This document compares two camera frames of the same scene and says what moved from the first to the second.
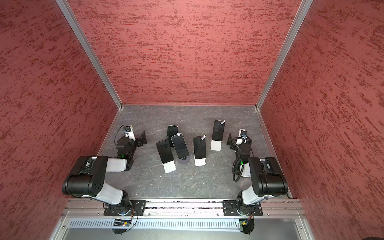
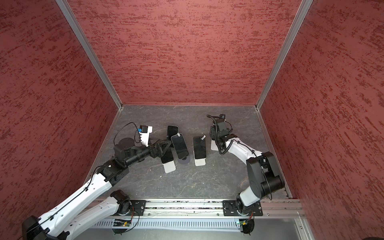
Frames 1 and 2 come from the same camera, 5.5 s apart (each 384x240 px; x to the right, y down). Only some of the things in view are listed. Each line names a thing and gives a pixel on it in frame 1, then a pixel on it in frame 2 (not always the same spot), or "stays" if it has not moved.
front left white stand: (169, 166) stays
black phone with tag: (199, 147) stays
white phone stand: (199, 161) -> (200, 152)
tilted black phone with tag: (180, 145) stays
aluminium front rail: (183, 209) stays
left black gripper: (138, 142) -> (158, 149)
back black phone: (172, 130) stays
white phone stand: (216, 145) stays
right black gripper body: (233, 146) -> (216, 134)
